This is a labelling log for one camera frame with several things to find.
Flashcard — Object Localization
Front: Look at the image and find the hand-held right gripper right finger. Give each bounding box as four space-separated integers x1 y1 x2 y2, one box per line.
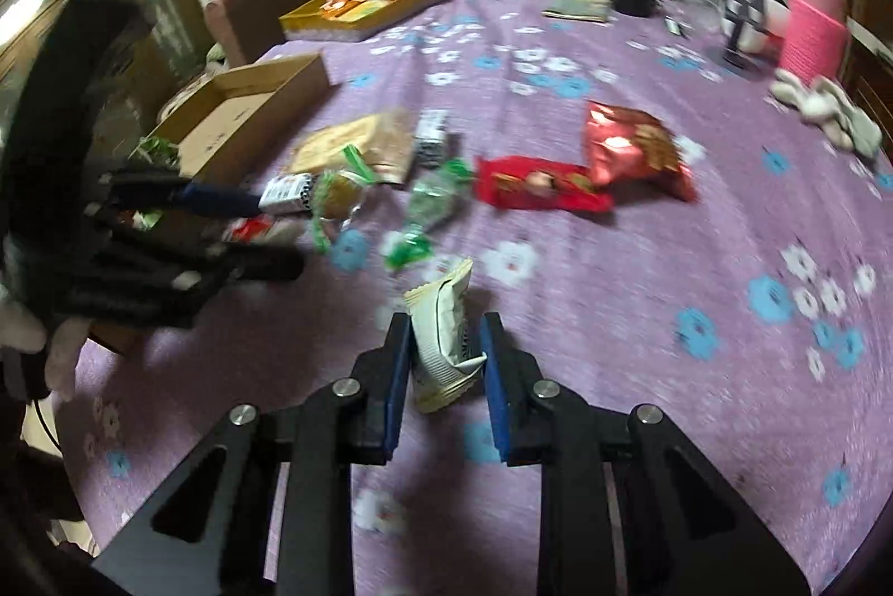
480 312 812 596

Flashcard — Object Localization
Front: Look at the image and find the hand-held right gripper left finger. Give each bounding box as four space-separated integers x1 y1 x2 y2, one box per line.
90 311 412 596

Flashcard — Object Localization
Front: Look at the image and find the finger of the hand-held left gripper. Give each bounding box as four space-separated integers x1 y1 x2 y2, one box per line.
110 172 262 219
160 243 306 290

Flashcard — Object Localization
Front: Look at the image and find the white and red snack packet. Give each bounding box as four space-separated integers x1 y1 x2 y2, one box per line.
222 215 308 248

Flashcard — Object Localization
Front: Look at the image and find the cream snack packet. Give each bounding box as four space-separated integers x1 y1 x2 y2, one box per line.
403 257 488 416

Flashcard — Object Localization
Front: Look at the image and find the large green snack bag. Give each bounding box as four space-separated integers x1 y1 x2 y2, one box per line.
132 136 183 171

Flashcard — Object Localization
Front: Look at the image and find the blue white patterned packet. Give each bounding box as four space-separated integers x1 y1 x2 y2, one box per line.
258 174 314 215

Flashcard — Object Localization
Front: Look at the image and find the cardboard box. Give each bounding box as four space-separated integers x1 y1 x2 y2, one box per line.
143 53 330 185

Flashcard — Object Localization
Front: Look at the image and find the green pastry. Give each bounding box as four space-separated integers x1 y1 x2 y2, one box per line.
307 142 381 255

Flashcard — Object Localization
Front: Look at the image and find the small green candy packet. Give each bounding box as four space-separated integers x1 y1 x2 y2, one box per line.
382 223 437 272

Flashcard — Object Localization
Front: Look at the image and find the tan biscuit packet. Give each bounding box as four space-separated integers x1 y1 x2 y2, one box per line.
289 111 416 185

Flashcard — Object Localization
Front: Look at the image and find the green snack packet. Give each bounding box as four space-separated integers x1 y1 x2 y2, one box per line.
408 156 476 230

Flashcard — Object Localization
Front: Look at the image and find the black and white snack packet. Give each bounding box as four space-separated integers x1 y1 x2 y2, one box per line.
414 109 451 170

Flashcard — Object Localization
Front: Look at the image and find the large red snack bag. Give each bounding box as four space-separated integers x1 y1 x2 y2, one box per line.
582 100 699 203

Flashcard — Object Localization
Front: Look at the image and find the person's left hand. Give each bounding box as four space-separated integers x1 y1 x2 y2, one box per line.
0 285 92 403

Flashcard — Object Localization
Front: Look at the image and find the purple floral tablecloth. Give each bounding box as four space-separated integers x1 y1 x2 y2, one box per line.
66 0 893 596

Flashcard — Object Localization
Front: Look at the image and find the brown armchair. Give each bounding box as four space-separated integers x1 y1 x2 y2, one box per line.
204 0 383 70

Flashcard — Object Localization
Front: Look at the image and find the yellow tray box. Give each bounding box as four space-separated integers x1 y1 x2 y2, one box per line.
279 0 476 42

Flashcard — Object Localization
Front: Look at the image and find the green booklet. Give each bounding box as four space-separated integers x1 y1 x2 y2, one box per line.
542 0 611 23

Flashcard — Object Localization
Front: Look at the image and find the white plush toy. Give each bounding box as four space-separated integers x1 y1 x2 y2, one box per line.
771 69 884 159

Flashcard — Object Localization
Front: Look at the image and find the clear glass jar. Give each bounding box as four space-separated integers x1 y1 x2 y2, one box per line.
668 0 727 37

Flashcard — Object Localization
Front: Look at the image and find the black phone stand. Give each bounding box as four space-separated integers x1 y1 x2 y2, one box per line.
718 0 769 74

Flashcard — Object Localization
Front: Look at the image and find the white cup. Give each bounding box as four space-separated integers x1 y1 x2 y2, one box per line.
757 0 793 46

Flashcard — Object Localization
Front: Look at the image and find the pink holder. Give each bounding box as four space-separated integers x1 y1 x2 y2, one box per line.
777 0 848 84

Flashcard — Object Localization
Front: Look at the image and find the wooden cabinet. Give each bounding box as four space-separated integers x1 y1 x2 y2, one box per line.
830 0 893 151

